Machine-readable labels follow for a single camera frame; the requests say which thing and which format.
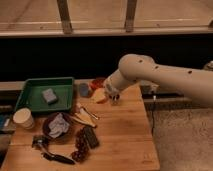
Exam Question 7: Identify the red bowl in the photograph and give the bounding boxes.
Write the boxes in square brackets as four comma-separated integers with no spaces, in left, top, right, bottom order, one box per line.
[89,78,105,91]

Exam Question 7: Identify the crumpled white cloth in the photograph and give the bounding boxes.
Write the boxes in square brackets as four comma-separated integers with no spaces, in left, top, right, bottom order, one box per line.
[48,113,70,138]

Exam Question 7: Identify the dark brown bowl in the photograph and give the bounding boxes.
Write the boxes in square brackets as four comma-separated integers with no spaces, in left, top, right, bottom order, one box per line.
[42,112,73,140]

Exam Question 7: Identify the blue sponge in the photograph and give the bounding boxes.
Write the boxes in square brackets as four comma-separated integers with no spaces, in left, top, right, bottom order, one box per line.
[42,89,58,104]

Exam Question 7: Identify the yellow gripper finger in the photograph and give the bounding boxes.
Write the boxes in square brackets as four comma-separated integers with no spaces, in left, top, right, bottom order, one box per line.
[91,88,107,104]

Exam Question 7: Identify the wooden table frame left post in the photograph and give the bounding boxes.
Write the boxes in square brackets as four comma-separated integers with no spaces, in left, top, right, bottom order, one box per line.
[57,0,73,34]

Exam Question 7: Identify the wooden table frame right post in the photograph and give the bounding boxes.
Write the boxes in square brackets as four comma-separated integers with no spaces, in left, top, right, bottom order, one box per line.
[124,0,137,32]

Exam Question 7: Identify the bunch of dark grapes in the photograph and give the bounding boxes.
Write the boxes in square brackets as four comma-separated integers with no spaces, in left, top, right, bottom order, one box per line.
[71,130,89,162]

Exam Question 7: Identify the black handled peeler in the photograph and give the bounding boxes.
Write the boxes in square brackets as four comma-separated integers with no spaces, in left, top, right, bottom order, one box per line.
[38,143,75,165]

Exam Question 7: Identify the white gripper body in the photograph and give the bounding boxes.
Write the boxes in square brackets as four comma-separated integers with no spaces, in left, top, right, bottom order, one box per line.
[104,75,122,97]

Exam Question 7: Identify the green plastic tray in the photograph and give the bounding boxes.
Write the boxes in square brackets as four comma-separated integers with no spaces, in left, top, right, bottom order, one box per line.
[15,77,74,113]

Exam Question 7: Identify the wooden spatula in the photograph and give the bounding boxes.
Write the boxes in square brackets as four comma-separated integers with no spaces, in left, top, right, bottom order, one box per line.
[71,113,96,128]

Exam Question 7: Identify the white paper cup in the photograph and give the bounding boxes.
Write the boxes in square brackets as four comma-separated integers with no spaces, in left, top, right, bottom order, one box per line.
[13,108,34,129]

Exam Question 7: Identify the wooden table frame post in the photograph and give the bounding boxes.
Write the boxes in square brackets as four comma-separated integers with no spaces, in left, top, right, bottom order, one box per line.
[57,0,73,34]
[124,0,137,32]

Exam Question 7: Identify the dark metal clip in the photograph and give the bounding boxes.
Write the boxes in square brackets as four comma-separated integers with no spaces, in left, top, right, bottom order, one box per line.
[32,135,49,148]

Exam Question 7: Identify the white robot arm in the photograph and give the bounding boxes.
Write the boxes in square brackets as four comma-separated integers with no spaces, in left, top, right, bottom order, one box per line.
[103,54,213,108]

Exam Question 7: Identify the black rectangular bar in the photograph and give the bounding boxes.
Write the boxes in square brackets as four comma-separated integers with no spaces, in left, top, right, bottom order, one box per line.
[83,126,99,148]

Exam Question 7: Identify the blue small cup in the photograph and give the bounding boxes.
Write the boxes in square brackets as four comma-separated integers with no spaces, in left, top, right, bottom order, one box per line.
[78,83,89,97]

